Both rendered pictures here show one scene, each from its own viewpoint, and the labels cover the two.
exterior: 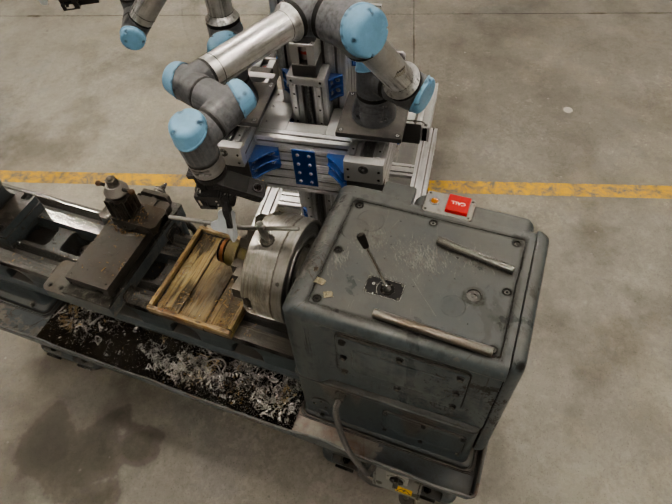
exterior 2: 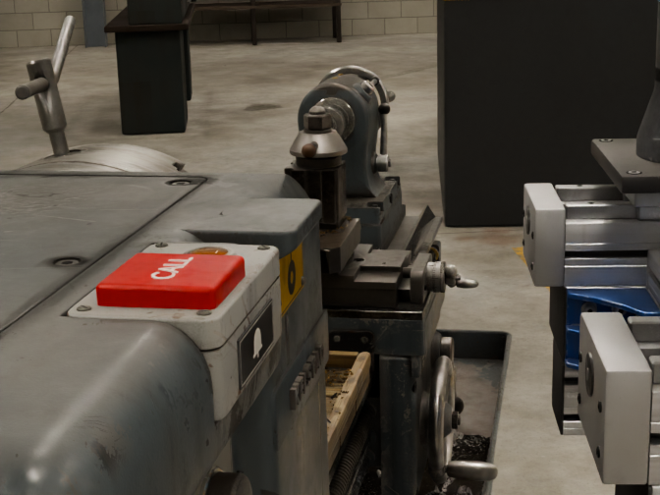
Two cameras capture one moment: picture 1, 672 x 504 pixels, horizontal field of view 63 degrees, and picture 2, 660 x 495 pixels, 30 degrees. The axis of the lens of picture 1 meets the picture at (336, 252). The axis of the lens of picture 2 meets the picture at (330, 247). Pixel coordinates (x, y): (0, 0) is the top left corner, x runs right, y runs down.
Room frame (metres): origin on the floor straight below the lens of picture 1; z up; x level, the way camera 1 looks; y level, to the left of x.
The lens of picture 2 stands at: (0.91, -0.93, 1.44)
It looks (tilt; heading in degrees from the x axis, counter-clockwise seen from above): 15 degrees down; 77
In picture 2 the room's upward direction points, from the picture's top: 2 degrees counter-clockwise
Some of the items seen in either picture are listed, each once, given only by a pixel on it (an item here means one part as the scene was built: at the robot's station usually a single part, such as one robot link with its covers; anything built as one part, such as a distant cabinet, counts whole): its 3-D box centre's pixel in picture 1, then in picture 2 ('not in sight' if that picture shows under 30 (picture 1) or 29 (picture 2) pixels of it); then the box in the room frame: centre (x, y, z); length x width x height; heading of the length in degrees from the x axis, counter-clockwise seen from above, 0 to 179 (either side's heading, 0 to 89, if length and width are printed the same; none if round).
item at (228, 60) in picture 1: (256, 42); not in sight; (1.18, 0.14, 1.66); 0.49 x 0.11 x 0.12; 135
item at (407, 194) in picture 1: (397, 197); (249, 235); (1.04, -0.18, 1.24); 0.09 x 0.08 x 0.03; 65
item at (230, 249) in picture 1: (236, 253); not in sight; (1.02, 0.30, 1.08); 0.09 x 0.09 x 0.09; 65
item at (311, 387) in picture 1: (404, 391); not in sight; (0.81, -0.21, 0.43); 0.60 x 0.48 x 0.86; 65
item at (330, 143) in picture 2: (114, 187); (318, 141); (1.28, 0.69, 1.13); 0.08 x 0.08 x 0.03
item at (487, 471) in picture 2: not in sight; (468, 470); (1.45, 0.54, 0.69); 0.08 x 0.03 x 0.03; 155
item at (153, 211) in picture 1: (136, 217); (316, 246); (1.27, 0.67, 0.99); 0.20 x 0.10 x 0.05; 65
